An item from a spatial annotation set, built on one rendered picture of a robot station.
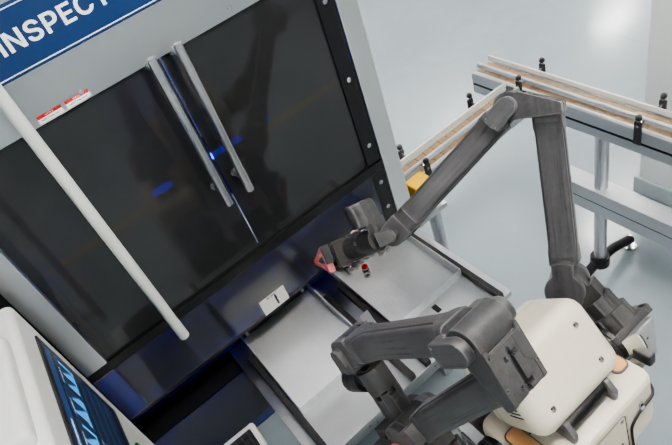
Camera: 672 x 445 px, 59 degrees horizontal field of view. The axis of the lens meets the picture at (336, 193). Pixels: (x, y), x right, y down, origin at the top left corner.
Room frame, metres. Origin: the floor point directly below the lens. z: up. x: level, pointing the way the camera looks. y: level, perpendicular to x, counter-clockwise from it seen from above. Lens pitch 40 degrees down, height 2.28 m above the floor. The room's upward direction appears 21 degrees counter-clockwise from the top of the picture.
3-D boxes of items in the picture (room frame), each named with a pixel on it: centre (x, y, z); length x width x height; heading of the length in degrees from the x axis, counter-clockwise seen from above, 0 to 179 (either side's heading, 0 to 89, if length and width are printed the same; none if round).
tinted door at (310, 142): (1.28, 0.04, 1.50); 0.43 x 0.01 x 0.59; 114
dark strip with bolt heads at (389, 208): (1.35, -0.13, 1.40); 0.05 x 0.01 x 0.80; 114
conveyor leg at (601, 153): (1.55, -0.97, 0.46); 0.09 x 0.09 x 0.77; 24
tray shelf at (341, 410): (1.09, 0.05, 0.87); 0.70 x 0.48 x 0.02; 114
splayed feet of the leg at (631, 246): (1.55, -0.97, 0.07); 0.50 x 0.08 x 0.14; 114
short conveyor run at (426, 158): (1.68, -0.46, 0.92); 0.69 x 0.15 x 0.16; 114
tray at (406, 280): (1.22, -0.07, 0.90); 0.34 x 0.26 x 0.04; 24
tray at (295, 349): (1.08, 0.24, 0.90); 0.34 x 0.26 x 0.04; 24
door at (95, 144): (1.10, 0.46, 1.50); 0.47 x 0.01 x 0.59; 114
